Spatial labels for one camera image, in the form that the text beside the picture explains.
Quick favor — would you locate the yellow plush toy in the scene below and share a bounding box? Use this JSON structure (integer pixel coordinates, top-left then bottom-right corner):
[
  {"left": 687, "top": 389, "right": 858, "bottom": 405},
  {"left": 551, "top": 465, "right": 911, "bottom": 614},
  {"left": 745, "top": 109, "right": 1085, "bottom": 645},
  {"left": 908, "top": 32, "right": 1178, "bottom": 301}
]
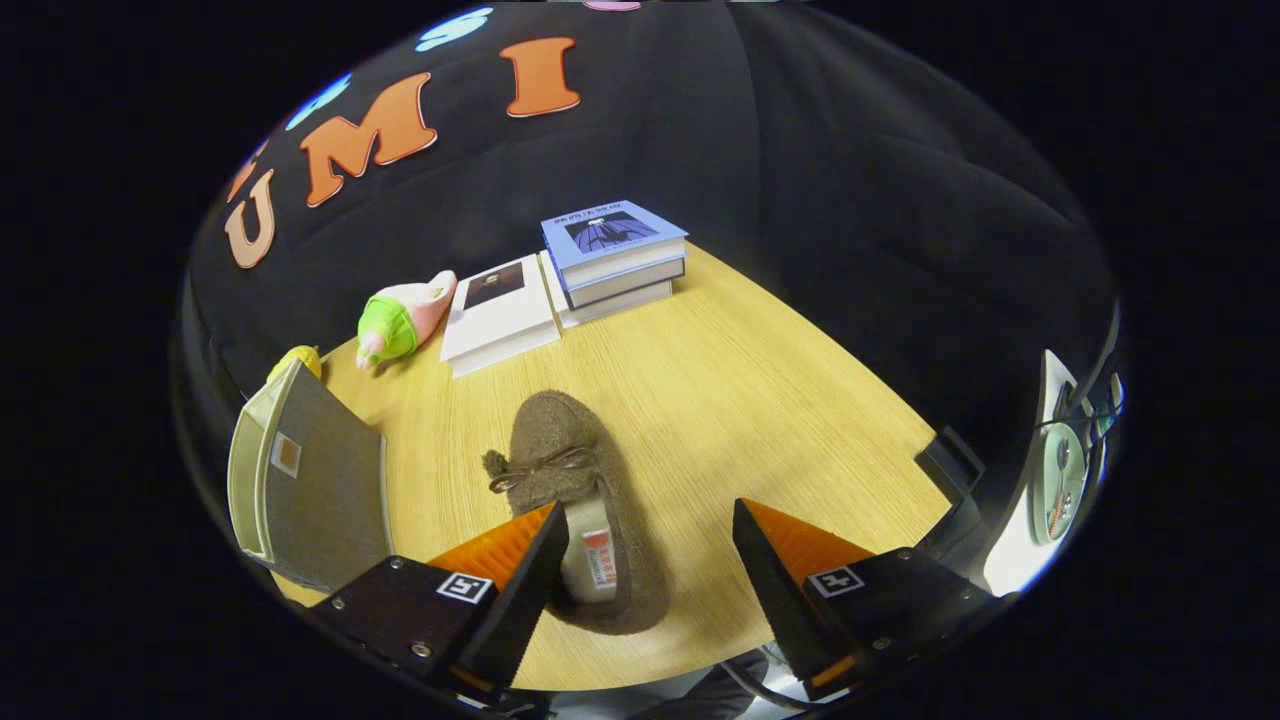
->
[{"left": 265, "top": 345, "right": 323, "bottom": 384}]

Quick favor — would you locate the dark edged book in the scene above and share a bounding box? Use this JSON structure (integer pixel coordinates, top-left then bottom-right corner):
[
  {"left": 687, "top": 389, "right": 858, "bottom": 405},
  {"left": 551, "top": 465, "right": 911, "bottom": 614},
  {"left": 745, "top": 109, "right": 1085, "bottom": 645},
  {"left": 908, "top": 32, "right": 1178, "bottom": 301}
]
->
[{"left": 560, "top": 255, "right": 687, "bottom": 309}]

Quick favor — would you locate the blue cover book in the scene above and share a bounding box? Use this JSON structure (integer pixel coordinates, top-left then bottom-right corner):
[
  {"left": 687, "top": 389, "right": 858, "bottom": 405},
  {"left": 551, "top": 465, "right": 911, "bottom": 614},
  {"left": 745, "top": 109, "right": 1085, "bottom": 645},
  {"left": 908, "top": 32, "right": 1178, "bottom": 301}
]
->
[{"left": 540, "top": 198, "right": 689, "bottom": 291}]

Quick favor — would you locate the brown fuzzy shoe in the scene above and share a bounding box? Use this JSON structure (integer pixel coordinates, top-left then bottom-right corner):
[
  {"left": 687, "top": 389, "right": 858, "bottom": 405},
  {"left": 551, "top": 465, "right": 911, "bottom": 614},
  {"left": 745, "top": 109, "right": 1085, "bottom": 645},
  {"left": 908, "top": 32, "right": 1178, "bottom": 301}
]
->
[{"left": 482, "top": 390, "right": 673, "bottom": 636}]

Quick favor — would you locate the white board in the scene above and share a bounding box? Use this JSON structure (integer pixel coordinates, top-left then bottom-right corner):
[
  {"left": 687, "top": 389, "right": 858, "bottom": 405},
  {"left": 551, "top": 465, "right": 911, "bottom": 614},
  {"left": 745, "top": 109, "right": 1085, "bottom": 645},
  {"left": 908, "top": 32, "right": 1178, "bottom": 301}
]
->
[{"left": 983, "top": 348, "right": 1081, "bottom": 598}]

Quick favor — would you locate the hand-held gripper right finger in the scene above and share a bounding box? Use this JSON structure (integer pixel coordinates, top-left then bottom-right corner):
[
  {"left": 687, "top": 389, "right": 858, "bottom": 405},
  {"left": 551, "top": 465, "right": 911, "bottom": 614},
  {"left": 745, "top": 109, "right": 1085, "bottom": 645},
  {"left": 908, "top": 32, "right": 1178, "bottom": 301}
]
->
[{"left": 732, "top": 497, "right": 1001, "bottom": 703}]

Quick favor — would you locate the black desk clamp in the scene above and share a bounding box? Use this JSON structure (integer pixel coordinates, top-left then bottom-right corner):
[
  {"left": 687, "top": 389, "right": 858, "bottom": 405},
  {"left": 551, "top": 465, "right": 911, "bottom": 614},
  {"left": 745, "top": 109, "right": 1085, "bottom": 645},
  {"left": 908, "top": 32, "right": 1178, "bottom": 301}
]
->
[{"left": 915, "top": 425, "right": 986, "bottom": 506}]

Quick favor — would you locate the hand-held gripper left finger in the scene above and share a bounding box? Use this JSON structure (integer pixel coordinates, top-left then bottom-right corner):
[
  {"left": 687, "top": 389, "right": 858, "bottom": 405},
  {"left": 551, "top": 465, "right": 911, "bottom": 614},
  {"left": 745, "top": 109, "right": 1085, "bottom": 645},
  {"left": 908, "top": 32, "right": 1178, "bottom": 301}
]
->
[{"left": 310, "top": 500, "right": 571, "bottom": 701}]

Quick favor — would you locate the grey fabric storage box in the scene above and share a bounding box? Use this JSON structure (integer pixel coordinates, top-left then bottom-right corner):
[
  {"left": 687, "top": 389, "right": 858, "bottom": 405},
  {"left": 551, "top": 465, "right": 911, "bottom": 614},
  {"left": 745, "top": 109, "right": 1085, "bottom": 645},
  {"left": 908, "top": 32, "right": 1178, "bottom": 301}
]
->
[{"left": 227, "top": 358, "right": 396, "bottom": 593}]

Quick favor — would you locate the white book with portrait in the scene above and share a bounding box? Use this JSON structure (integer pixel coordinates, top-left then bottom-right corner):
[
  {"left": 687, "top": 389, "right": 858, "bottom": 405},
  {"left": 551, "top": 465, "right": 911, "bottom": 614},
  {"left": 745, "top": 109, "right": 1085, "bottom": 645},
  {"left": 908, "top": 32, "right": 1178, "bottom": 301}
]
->
[{"left": 440, "top": 253, "right": 563, "bottom": 379}]

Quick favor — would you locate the round grey dish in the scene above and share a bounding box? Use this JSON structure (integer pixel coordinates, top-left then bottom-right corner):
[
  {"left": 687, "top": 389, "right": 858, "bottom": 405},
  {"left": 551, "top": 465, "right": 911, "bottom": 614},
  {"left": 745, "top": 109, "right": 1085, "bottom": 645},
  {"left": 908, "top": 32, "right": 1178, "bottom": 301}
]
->
[{"left": 1030, "top": 420, "right": 1089, "bottom": 546}]

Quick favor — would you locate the pink and green plush toy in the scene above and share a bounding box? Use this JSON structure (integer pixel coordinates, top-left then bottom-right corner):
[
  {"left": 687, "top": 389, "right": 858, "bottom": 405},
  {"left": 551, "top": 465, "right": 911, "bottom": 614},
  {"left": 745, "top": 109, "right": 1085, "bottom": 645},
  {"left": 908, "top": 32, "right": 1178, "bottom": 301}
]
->
[{"left": 356, "top": 270, "right": 459, "bottom": 371}]

